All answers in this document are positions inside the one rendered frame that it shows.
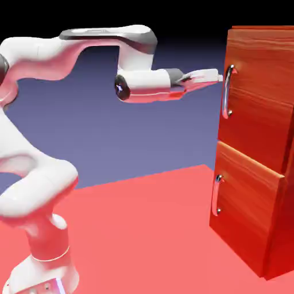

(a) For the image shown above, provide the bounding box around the short silver curved handle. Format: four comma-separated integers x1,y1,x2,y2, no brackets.
211,175,225,217

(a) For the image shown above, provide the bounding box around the tall red wooden door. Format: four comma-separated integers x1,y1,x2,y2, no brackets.
217,29,294,175

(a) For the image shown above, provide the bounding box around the red wooden cabinet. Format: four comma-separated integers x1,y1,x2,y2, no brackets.
209,25,294,281

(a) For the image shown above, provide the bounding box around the long silver curved handle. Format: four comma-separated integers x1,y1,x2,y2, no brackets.
221,64,238,119

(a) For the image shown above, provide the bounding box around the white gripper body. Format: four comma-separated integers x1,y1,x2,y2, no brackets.
177,68,219,94

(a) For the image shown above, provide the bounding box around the short red wooden door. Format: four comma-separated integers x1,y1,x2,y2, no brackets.
209,140,286,278

